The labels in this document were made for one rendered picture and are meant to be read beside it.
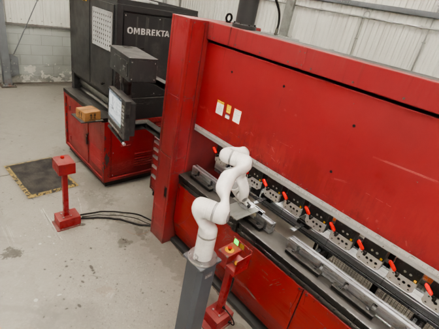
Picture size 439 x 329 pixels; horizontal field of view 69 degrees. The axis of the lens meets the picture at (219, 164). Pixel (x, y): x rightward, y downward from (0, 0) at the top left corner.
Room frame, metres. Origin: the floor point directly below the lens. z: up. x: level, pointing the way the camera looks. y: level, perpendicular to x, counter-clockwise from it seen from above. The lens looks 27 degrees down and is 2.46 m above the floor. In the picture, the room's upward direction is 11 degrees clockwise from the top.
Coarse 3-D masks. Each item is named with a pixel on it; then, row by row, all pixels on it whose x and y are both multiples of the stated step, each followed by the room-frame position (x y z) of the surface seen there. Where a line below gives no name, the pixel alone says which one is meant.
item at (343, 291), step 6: (336, 288) 1.62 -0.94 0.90; (342, 288) 1.63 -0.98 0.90; (342, 294) 1.58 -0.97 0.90; (348, 294) 1.58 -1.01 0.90; (348, 300) 1.55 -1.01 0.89; (354, 300) 1.54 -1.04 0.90; (354, 306) 1.52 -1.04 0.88; (360, 306) 1.50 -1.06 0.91; (366, 312) 1.47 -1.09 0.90; (372, 312) 1.48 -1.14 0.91; (372, 318) 1.44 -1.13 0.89
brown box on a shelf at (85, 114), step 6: (78, 108) 3.38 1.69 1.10; (84, 108) 3.41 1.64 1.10; (90, 108) 3.44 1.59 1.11; (96, 108) 3.48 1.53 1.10; (72, 114) 3.43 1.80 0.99; (78, 114) 3.36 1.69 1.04; (84, 114) 3.30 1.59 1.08; (90, 114) 3.34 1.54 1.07; (96, 114) 3.40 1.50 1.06; (78, 120) 3.30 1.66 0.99; (84, 120) 3.29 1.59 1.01; (90, 120) 3.34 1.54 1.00; (96, 120) 3.39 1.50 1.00; (102, 120) 3.43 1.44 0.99
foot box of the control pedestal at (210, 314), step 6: (210, 306) 1.92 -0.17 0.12; (210, 312) 1.87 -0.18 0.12; (204, 318) 1.87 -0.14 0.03; (210, 318) 1.83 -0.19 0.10; (216, 318) 1.82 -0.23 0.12; (222, 318) 1.83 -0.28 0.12; (228, 318) 1.87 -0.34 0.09; (204, 324) 1.82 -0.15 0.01; (210, 324) 1.81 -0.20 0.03; (216, 324) 1.78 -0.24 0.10; (222, 324) 1.82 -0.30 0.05; (228, 324) 1.87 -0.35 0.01
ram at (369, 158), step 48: (240, 96) 2.51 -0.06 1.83; (288, 96) 2.21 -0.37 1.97; (336, 96) 1.98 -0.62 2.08; (240, 144) 2.43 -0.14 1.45; (288, 144) 2.13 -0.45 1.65; (336, 144) 1.90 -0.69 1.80; (384, 144) 1.73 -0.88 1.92; (432, 144) 1.58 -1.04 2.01; (336, 192) 1.83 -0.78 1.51; (384, 192) 1.65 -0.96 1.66; (432, 192) 1.51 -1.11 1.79; (432, 240) 1.44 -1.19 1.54
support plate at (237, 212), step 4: (232, 204) 2.22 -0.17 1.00; (236, 204) 2.23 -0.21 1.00; (232, 208) 2.16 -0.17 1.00; (236, 208) 2.18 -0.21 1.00; (240, 208) 2.19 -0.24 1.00; (252, 208) 2.22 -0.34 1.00; (256, 208) 2.24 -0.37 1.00; (232, 212) 2.11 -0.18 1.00; (236, 212) 2.12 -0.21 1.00; (240, 212) 2.13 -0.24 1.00; (244, 212) 2.14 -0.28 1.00; (248, 212) 2.16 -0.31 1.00; (252, 212) 2.17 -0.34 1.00; (232, 216) 2.06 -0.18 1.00; (236, 216) 2.07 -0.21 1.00; (240, 216) 2.08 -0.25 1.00; (244, 216) 2.09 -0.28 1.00; (236, 220) 2.03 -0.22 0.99
